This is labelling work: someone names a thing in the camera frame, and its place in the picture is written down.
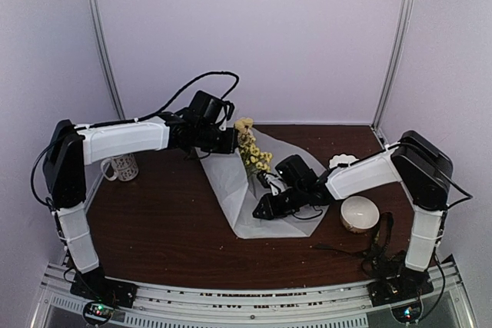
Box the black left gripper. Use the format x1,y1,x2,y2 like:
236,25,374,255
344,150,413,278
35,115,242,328
195,124,239,154

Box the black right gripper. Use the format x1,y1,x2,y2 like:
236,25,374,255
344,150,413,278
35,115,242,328
254,184,308,220

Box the white wrapping paper sheet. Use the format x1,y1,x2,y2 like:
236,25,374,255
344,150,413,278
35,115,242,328
198,128,331,240

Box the small yellow flower bunch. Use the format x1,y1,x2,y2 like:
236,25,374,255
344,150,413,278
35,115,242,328
239,142,273,175

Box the black strap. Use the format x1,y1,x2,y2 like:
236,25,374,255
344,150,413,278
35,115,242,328
311,212,395,267

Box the large yellow flower bunch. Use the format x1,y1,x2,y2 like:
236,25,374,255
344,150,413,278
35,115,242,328
234,118,254,144

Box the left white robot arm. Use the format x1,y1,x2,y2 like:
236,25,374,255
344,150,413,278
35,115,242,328
40,91,238,300

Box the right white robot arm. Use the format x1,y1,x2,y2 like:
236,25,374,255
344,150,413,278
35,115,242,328
252,131,453,299

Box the white scalloped bowl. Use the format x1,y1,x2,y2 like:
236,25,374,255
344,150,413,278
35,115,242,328
329,154,358,169

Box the plain white round bowl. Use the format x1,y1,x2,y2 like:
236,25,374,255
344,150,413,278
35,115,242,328
340,196,380,234

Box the patterned white mug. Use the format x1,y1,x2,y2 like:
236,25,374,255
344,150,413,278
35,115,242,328
100,154,139,182

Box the aluminium front rail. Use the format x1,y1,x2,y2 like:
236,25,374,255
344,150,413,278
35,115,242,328
32,258,477,328

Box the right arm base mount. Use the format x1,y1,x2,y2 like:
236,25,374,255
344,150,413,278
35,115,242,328
361,251,434,326

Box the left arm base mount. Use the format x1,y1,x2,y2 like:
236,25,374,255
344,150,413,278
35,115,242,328
64,267,138,327

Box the left aluminium corner post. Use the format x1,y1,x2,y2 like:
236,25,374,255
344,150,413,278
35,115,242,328
88,0,126,120

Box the aluminium corner post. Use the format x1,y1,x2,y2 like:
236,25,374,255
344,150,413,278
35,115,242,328
88,0,126,120
371,0,414,133

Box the right aluminium corner post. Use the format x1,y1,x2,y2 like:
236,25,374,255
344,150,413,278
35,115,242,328
371,0,414,133

